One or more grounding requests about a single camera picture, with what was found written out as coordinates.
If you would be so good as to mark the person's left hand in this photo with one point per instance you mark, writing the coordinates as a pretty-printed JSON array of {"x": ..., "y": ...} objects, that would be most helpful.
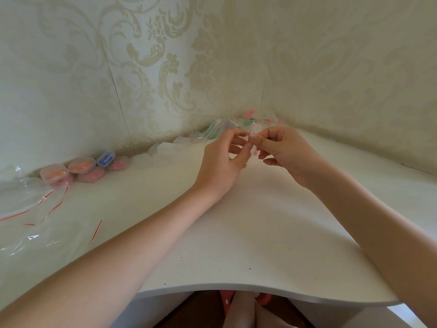
[{"x": 216, "y": 163}]

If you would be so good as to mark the person's right hand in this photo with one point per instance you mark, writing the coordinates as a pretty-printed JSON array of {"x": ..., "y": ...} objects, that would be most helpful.
[{"x": 290, "y": 150}]

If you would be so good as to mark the person's right thumb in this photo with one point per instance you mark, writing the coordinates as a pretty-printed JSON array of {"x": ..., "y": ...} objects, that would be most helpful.
[{"x": 263, "y": 143}]

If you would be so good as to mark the person's left thumb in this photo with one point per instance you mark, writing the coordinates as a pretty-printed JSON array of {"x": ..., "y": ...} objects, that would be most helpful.
[{"x": 245, "y": 156}]

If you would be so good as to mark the small clear zip bag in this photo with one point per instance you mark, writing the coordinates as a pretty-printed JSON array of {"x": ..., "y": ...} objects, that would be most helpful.
[{"x": 256, "y": 129}]

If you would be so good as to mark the person's left forearm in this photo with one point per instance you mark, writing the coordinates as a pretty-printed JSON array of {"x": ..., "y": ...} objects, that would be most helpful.
[{"x": 112, "y": 263}]

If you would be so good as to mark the person's right forearm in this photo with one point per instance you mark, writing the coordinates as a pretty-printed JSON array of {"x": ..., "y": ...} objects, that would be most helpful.
[{"x": 375, "y": 235}]

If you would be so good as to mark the zip bag with pink earplugs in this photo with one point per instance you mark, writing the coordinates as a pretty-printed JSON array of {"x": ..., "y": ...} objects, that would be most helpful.
[{"x": 264, "y": 117}]

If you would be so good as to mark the zip bag with green earplugs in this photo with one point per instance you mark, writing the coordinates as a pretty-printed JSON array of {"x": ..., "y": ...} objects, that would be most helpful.
[{"x": 215, "y": 129}]

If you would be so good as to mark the empty clear plastic case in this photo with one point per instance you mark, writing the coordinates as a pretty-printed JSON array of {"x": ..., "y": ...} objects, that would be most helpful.
[
  {"x": 181, "y": 140},
  {"x": 169, "y": 149},
  {"x": 142, "y": 161},
  {"x": 196, "y": 136},
  {"x": 154, "y": 149}
]

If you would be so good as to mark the clear case with pink earplugs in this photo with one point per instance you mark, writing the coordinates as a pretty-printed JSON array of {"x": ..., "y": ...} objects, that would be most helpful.
[
  {"x": 118, "y": 163},
  {"x": 62, "y": 182},
  {"x": 90, "y": 175}
]

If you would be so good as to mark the clear case with blue earplugs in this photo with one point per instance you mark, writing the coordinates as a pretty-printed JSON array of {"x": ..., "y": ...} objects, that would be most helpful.
[{"x": 105, "y": 158}]

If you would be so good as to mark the red patterned clothing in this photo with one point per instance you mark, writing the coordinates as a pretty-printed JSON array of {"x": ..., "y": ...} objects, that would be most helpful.
[{"x": 225, "y": 298}]

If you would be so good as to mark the person's legs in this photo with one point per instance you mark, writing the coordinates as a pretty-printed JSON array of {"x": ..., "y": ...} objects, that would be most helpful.
[{"x": 244, "y": 312}]

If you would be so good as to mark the clear case with orange earplugs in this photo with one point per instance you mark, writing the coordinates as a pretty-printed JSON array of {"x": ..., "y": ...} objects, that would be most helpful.
[
  {"x": 81, "y": 165},
  {"x": 54, "y": 173}
]

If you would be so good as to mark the white table support panel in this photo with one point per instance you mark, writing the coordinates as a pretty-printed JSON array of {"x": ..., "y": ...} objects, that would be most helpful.
[
  {"x": 341, "y": 317},
  {"x": 153, "y": 312}
]

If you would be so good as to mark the empty clear zip bag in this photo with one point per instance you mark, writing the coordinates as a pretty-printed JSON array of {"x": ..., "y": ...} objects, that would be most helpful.
[
  {"x": 51, "y": 239},
  {"x": 54, "y": 204}
]

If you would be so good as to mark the large clear zip bag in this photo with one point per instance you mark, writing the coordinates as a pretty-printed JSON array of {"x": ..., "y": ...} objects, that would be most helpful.
[{"x": 20, "y": 198}]

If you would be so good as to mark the crumpled clear plastic wrap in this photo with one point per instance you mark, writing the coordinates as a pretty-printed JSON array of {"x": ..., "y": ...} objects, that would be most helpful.
[{"x": 10, "y": 170}]

